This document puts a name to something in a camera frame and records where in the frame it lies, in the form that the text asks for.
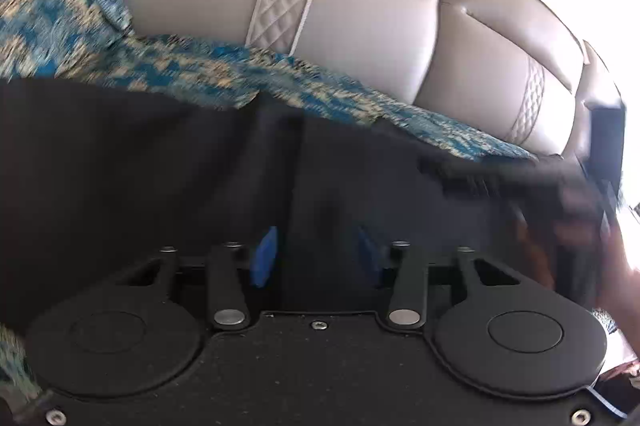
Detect person's right hand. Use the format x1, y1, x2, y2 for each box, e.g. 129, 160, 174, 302
598, 213, 639, 340

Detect blue paisley sofa throw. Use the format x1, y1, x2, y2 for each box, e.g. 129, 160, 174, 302
1, 0, 523, 403

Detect beige leather sofa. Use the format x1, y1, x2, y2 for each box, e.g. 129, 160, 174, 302
117, 0, 640, 187

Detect black pants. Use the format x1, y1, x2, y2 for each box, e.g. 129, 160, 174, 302
0, 77, 566, 337

